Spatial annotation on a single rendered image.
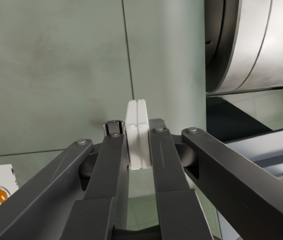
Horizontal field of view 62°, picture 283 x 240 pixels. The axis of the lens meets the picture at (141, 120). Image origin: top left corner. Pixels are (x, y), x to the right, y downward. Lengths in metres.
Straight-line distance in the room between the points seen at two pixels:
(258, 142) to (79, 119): 0.75
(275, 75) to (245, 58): 0.07
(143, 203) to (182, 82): 1.68
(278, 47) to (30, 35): 0.29
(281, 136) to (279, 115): 0.89
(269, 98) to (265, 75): 1.40
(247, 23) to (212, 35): 0.06
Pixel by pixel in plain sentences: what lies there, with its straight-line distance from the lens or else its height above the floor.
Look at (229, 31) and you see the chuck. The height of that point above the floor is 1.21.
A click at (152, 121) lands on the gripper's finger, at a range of 0.17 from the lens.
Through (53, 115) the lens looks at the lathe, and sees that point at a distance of 0.29.
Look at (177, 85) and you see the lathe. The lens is 0.27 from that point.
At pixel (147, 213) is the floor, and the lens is 1.97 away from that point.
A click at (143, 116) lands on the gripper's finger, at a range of 0.16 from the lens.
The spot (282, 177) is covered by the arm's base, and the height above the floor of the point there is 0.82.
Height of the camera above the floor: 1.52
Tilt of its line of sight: 72 degrees down
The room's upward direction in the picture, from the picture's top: 178 degrees clockwise
